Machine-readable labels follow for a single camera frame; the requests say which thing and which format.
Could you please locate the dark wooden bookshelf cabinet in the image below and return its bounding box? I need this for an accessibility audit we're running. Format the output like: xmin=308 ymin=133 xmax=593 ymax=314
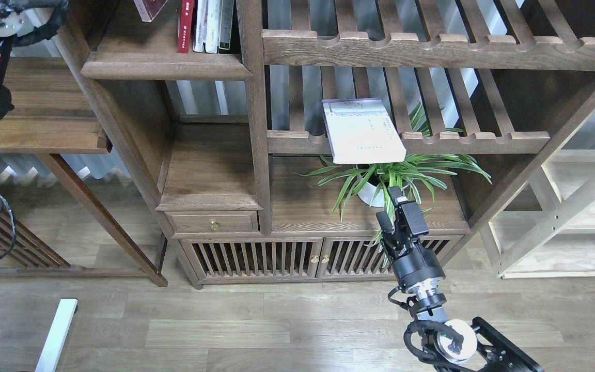
xmin=56 ymin=1 xmax=595 ymax=288

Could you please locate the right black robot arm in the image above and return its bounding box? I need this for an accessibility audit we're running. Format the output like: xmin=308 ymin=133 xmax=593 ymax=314
xmin=377 ymin=187 xmax=542 ymax=371

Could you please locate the white base bar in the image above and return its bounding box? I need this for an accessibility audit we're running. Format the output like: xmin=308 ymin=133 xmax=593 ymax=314
xmin=35 ymin=298 xmax=78 ymax=371

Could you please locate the pale lavender book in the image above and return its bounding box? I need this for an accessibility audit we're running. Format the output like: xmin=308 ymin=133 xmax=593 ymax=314
xmin=322 ymin=98 xmax=406 ymax=164

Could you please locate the white striped upright book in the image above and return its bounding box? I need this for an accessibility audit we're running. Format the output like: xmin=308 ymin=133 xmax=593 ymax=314
xmin=205 ymin=0 xmax=222 ymax=54

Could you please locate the white plant pot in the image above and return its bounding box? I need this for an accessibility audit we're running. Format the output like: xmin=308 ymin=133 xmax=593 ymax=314
xmin=357 ymin=176 xmax=390 ymax=209

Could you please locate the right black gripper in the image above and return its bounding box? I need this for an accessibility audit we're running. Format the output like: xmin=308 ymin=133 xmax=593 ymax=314
xmin=376 ymin=186 xmax=445 ymax=295

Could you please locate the dark maroon book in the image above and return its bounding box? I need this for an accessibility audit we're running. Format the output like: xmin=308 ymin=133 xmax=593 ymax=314
xmin=134 ymin=0 xmax=168 ymax=23

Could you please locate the grey dark upright book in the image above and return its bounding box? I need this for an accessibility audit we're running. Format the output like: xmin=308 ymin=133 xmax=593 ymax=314
xmin=217 ymin=0 xmax=234 ymax=53

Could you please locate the red paperback book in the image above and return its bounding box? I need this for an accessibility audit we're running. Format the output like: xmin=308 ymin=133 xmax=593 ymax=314
xmin=177 ymin=0 xmax=196 ymax=54

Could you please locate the green spider plant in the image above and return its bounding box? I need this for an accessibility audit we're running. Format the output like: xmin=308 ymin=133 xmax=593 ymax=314
xmin=297 ymin=102 xmax=493 ymax=268

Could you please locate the dark slatted wooden rack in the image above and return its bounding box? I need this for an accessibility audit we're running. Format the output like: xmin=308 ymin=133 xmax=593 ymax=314
xmin=0 ymin=195 xmax=89 ymax=275

